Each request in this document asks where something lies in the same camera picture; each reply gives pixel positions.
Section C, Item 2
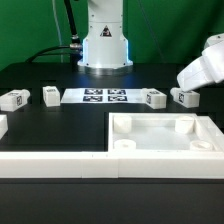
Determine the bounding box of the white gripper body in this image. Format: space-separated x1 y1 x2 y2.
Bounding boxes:
177 33 224 92

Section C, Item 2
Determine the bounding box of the white square table top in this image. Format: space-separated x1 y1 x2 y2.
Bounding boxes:
108 113 224 152

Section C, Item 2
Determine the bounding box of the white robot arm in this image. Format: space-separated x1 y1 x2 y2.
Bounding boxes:
79 0 224 91

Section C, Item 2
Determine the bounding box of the white marker sheet with tags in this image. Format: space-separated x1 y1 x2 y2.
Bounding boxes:
61 88 143 104

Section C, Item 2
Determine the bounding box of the black cable with connector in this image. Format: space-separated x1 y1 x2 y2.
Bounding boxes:
25 0 84 64

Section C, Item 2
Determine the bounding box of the white fence obstacle frame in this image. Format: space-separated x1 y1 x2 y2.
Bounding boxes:
0 152 224 179

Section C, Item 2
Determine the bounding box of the thin grey cable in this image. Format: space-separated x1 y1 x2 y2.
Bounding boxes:
51 0 64 63

